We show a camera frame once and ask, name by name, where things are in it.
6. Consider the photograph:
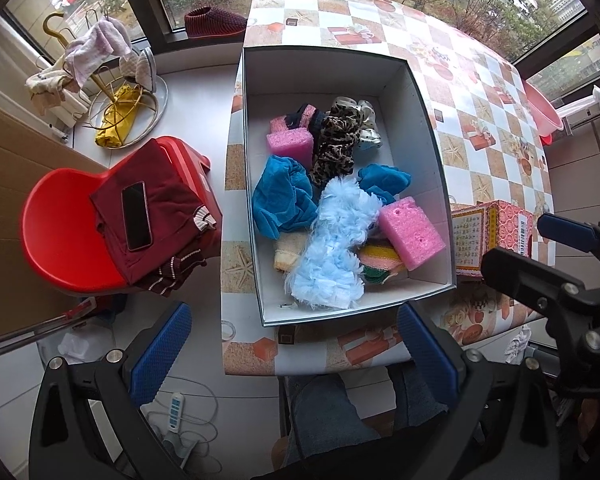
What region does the grey white cardboard box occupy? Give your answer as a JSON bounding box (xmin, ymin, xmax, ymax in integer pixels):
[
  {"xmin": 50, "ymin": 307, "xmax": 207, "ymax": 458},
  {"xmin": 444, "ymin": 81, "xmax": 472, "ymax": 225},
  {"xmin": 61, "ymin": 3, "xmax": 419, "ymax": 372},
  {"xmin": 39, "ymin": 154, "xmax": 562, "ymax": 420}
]
[{"xmin": 240, "ymin": 45, "xmax": 458, "ymax": 328}]

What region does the red patterned tissue box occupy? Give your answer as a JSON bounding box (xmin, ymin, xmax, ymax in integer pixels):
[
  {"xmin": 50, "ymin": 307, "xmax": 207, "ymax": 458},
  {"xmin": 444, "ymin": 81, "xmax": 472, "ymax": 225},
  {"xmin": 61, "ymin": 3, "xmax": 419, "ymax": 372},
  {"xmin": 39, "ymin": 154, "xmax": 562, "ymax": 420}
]
[{"xmin": 452, "ymin": 200, "xmax": 533, "ymax": 278}]

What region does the light blue fluffy duster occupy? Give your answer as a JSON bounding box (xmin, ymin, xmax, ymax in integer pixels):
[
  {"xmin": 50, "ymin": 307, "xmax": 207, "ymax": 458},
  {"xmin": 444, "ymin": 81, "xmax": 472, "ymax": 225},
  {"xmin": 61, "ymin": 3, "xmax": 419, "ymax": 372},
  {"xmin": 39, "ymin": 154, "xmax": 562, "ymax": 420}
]
[{"xmin": 285, "ymin": 176, "xmax": 382, "ymax": 310}]

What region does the red plastic basin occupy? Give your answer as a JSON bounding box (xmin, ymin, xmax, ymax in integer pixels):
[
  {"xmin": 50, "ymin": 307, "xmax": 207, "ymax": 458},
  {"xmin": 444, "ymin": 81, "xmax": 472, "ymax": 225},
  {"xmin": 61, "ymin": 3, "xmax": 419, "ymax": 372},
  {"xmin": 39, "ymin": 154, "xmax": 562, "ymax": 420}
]
[{"xmin": 540, "ymin": 134, "xmax": 553, "ymax": 146}]

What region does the pink plastic basin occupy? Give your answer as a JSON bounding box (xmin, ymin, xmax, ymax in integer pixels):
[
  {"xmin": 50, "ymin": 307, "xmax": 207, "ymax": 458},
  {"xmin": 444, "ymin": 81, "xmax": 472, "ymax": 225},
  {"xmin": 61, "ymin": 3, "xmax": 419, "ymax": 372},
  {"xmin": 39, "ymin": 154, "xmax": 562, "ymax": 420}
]
[{"xmin": 522, "ymin": 80, "xmax": 564, "ymax": 138}]

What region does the person's jeans leg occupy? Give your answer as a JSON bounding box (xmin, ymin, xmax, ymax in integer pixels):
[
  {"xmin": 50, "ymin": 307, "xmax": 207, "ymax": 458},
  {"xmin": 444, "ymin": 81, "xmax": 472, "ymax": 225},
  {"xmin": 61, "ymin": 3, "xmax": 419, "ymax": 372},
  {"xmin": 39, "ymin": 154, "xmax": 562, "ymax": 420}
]
[{"xmin": 283, "ymin": 362, "xmax": 448, "ymax": 466}]

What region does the pink navy knitted sock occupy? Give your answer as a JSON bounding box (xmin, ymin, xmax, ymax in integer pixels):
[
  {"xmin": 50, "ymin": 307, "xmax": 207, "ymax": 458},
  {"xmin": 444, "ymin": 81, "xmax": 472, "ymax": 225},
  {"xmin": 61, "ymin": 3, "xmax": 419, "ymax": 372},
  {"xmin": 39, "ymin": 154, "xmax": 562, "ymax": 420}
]
[{"xmin": 270, "ymin": 103, "xmax": 326, "ymax": 136}]

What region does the dark red garment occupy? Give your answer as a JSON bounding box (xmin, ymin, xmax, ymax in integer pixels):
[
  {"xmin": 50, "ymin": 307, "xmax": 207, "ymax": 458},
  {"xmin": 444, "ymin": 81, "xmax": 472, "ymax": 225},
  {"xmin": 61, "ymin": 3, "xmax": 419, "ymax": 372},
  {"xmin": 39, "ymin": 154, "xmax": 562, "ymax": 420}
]
[{"xmin": 90, "ymin": 139, "xmax": 222, "ymax": 297}]

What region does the yellow bag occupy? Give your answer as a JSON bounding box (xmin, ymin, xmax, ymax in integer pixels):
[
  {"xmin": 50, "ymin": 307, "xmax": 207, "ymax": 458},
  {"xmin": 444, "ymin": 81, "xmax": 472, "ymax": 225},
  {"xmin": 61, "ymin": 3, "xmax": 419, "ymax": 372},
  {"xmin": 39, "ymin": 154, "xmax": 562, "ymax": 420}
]
[{"xmin": 95, "ymin": 84, "xmax": 143, "ymax": 148}]

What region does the pink foam sponge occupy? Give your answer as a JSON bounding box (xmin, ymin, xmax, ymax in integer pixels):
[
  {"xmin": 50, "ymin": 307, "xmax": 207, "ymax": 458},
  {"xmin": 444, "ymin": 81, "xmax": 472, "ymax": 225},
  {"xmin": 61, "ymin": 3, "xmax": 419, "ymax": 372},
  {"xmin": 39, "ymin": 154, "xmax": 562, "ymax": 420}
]
[
  {"xmin": 378, "ymin": 196, "xmax": 446, "ymax": 271},
  {"xmin": 266, "ymin": 128, "xmax": 314, "ymax": 169}
]

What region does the gold clothes rack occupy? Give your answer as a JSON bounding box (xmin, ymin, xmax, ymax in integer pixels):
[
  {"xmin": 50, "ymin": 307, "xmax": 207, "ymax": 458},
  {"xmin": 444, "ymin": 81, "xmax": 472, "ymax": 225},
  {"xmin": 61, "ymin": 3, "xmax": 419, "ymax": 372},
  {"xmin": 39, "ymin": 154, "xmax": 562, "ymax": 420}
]
[{"xmin": 27, "ymin": 12, "xmax": 169, "ymax": 151}]

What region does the pink towel on rack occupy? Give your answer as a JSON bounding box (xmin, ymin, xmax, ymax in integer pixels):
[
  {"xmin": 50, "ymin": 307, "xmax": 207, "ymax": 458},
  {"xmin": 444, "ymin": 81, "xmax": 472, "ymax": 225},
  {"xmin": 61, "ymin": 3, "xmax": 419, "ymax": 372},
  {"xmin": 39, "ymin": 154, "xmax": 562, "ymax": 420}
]
[{"xmin": 65, "ymin": 16, "xmax": 133, "ymax": 88}]

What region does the red plastic chair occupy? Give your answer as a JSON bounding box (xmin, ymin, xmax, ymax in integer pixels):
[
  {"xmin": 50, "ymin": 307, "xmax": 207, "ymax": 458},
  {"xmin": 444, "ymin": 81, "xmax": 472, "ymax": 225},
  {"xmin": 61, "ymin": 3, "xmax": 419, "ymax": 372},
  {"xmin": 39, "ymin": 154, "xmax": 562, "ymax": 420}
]
[{"xmin": 20, "ymin": 136, "xmax": 221, "ymax": 296}]

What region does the dark red slipper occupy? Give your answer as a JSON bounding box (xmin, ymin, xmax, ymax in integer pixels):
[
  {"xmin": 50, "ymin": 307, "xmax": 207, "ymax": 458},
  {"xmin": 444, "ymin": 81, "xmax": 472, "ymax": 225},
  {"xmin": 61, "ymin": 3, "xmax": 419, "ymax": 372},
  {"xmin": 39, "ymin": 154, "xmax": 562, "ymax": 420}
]
[{"xmin": 184, "ymin": 6, "xmax": 247, "ymax": 39}]

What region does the checkered patterned tablecloth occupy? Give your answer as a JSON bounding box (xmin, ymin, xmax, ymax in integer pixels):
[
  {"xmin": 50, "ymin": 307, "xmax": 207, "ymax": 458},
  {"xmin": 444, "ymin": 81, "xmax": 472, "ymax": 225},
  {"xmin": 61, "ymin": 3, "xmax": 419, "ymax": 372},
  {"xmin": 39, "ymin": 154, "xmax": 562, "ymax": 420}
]
[{"xmin": 221, "ymin": 0, "xmax": 554, "ymax": 376}]

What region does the leopard print fabric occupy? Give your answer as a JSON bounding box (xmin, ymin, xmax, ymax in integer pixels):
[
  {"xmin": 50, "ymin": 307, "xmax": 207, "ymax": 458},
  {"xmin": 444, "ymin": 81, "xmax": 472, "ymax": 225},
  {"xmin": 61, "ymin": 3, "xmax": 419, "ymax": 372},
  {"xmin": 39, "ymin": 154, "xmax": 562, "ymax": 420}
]
[{"xmin": 309, "ymin": 104, "xmax": 363, "ymax": 188}]

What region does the yellow green scouring sponge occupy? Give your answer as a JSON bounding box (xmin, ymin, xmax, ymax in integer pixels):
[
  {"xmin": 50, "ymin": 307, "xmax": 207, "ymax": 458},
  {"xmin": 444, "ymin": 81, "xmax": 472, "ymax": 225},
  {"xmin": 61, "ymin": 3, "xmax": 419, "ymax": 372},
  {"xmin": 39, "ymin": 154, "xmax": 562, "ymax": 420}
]
[{"xmin": 358, "ymin": 240, "xmax": 406, "ymax": 285}]

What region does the beige knitted glove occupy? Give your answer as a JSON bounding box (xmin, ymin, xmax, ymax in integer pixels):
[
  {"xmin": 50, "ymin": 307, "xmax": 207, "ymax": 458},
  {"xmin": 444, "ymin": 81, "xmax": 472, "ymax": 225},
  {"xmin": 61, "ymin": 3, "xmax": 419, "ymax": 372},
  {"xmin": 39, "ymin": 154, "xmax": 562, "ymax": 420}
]
[{"xmin": 273, "ymin": 231, "xmax": 309, "ymax": 273}]

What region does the black smartphone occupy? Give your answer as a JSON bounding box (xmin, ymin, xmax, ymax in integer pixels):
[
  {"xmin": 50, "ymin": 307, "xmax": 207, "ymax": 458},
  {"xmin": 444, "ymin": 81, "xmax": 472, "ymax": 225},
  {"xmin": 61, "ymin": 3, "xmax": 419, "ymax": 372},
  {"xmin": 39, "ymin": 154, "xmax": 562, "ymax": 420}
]
[{"xmin": 121, "ymin": 181, "xmax": 152, "ymax": 252}]

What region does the white power strip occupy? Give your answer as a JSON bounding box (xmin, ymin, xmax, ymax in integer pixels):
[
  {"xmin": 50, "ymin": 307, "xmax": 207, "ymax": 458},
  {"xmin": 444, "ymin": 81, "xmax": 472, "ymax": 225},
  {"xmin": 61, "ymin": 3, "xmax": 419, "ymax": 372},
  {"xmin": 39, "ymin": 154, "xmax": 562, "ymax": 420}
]
[{"xmin": 168, "ymin": 392, "xmax": 185, "ymax": 434}]

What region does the white polka dot cloth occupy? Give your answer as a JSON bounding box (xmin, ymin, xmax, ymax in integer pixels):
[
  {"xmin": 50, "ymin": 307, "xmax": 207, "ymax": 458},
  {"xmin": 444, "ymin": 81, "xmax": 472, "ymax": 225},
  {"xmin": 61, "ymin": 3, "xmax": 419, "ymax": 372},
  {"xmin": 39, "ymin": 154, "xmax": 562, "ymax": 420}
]
[{"xmin": 332, "ymin": 96, "xmax": 382, "ymax": 150}]

